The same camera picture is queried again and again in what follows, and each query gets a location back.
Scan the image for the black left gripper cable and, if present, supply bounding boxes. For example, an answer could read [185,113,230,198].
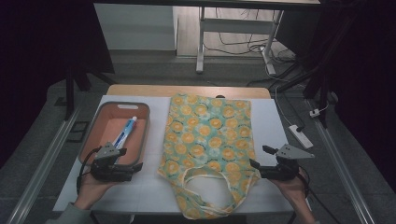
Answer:
[76,146,103,195]

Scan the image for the metal floor rail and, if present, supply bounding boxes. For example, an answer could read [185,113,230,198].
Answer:
[306,99,377,224]
[6,105,82,224]

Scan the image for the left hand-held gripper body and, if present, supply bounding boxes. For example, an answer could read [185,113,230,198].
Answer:
[90,142,134,183]

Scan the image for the wooden table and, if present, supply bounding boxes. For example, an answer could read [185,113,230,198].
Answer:
[106,83,272,100]

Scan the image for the white table mat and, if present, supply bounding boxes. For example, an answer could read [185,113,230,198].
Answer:
[52,94,295,214]

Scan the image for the tangle of black floor cables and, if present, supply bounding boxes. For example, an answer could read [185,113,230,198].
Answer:
[204,7,297,64]

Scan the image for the white power strip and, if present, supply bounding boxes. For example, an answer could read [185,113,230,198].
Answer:
[288,124,315,149]

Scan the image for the black floor frame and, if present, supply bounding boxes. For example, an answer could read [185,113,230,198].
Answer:
[66,120,91,144]

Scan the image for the white power cable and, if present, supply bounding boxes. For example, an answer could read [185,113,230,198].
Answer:
[274,83,293,127]

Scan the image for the person's left hand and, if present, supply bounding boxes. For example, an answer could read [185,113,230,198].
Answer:
[73,172,117,211]

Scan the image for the white desk frame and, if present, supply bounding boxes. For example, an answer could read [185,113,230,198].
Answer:
[195,6,286,76]

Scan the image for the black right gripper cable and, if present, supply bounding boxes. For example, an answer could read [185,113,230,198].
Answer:
[298,167,344,224]

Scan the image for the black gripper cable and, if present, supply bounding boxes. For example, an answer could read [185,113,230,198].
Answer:
[76,146,103,195]
[298,167,344,224]

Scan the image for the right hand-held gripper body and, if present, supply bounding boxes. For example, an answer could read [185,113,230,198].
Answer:
[261,143,316,182]

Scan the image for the brown plastic basket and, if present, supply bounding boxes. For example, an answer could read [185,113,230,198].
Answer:
[78,101,151,167]

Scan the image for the fruit print tote bag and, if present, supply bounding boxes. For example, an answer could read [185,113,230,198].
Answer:
[157,92,262,220]

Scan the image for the person's right hand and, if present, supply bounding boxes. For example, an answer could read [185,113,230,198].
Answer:
[269,167,309,203]

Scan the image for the blue and white toothpaste tube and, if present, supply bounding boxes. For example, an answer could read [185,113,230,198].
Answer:
[111,116,138,150]

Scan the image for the dark curtain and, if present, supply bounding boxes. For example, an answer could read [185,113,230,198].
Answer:
[0,0,115,169]
[320,0,396,191]

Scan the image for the black metal stand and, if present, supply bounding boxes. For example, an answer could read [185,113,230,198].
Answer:
[303,62,339,129]
[64,66,118,120]

